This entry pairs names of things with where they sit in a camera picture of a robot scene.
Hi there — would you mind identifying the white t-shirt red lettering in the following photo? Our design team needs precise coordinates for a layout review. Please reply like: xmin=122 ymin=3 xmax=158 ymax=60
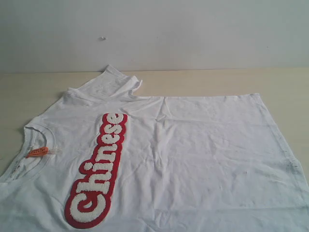
xmin=0 ymin=66 xmax=309 ymax=232

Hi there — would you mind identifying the orange neck size tag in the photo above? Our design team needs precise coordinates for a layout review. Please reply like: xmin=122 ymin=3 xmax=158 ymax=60
xmin=26 ymin=147 xmax=49 ymax=158

